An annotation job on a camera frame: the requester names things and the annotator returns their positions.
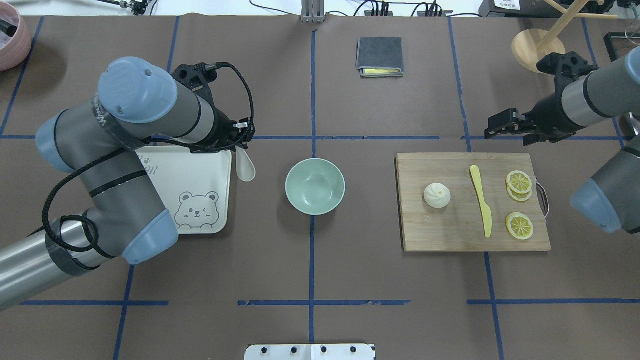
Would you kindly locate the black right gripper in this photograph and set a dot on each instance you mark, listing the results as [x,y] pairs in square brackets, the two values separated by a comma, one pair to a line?
[548,114]

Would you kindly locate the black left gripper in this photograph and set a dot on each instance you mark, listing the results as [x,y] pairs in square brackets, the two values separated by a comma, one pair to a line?
[220,131]

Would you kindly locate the white ceramic spoon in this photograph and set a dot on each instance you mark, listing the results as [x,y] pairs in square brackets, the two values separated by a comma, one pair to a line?
[245,167]

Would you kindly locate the white steamed bun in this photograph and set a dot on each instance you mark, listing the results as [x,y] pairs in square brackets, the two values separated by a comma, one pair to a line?
[437,195]

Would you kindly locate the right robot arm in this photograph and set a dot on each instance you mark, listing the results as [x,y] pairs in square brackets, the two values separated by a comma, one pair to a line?
[586,96]

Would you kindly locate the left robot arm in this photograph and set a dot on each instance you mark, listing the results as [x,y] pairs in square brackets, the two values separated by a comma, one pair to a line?
[107,206]

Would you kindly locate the green ceramic bowl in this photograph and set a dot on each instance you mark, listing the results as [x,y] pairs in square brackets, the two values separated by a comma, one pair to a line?
[315,186]

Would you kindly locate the pink bowl with ice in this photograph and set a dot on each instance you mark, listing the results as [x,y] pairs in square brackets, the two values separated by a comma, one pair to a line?
[14,49]

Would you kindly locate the white bear tray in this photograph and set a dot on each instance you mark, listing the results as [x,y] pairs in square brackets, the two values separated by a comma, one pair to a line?
[194,187]

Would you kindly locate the double lemon slice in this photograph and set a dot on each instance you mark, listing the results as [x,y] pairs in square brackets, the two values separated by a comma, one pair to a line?
[519,186]

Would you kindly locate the wooden mug tree stand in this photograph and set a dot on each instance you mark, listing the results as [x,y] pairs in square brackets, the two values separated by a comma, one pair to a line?
[530,46]

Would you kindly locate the yellow plastic knife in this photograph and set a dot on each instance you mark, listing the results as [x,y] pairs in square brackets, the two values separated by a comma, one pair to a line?
[485,209]

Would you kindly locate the black box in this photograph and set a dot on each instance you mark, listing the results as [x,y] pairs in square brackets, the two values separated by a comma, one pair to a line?
[544,9]

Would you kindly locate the wooden cutting board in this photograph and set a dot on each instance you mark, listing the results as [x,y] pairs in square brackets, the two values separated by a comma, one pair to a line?
[458,227]

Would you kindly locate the black tripod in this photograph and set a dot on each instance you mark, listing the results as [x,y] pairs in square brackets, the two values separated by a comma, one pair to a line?
[137,7]

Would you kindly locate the grey folded cloth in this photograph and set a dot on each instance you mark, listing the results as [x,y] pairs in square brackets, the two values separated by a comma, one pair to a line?
[380,57]

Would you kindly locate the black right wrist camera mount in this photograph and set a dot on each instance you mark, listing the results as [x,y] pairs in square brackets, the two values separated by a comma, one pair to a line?
[565,68]

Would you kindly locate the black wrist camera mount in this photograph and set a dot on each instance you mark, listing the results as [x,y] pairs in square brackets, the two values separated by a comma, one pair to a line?
[565,68]
[197,78]

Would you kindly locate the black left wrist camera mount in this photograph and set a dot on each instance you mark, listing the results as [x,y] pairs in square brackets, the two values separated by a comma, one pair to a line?
[197,78]

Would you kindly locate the aluminium frame post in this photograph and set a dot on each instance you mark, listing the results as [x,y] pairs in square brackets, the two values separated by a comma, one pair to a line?
[313,11]

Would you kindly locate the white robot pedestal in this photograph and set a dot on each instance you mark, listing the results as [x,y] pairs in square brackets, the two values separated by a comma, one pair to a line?
[322,351]

